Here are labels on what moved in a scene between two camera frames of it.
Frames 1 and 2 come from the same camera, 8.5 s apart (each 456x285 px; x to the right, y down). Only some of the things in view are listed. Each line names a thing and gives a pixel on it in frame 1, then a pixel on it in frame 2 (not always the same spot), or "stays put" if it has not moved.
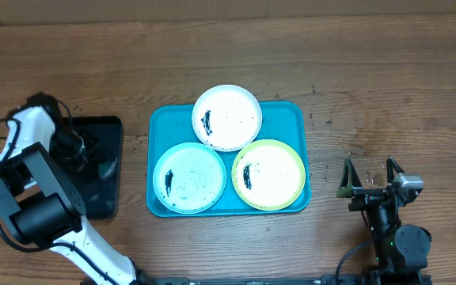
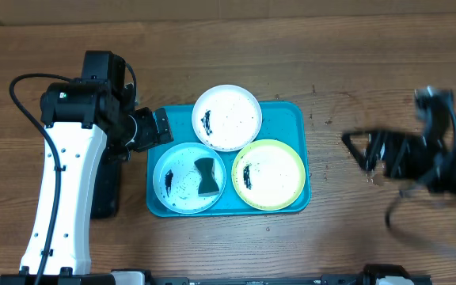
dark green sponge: [106, 169] → [207, 183]
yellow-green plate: [268, 175] stays put
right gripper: [351, 187] → [407, 144]
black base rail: [324, 279] stays put
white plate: [226, 118] stays put
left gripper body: [73, 153] → [146, 133]
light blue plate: [189, 177] stays put
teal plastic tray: [289, 122] stays put
